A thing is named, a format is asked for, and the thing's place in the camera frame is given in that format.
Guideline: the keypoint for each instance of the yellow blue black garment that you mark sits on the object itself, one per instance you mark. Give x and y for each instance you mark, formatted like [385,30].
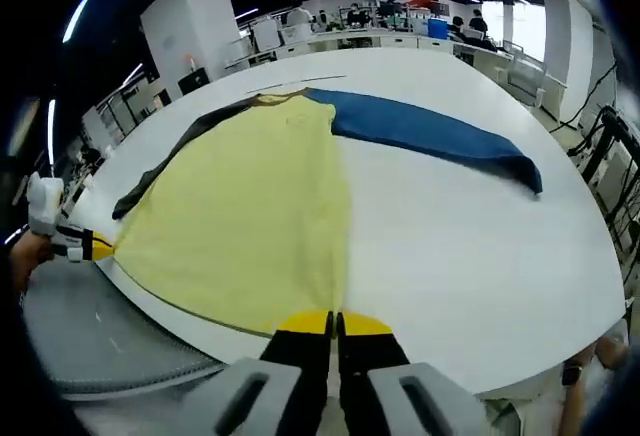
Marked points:
[240,196]

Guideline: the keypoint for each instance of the white template sheet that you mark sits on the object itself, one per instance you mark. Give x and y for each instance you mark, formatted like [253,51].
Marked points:
[300,81]

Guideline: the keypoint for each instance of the person's left hand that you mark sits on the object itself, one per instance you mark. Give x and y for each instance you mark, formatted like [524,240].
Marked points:
[31,258]

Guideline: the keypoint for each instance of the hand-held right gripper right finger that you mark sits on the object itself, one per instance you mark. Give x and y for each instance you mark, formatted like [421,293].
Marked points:
[400,396]

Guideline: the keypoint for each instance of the black equipment stand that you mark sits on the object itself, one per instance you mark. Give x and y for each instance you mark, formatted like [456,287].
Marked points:
[607,121]

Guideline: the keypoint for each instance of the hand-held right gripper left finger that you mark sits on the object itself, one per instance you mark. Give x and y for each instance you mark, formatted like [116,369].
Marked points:
[270,396]

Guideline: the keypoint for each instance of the long white drawer counter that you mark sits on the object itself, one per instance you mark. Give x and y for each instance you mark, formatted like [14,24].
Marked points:
[395,42]

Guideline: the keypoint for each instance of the black cabinet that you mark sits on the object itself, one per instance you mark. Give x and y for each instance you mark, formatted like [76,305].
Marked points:
[193,81]

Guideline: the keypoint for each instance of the white box machine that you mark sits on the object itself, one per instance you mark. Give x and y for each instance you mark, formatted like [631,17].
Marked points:
[265,34]

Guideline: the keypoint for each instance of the blue box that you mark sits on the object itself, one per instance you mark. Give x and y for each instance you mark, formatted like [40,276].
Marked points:
[438,27]

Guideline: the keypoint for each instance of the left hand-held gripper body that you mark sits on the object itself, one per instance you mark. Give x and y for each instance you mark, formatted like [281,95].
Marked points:
[45,201]

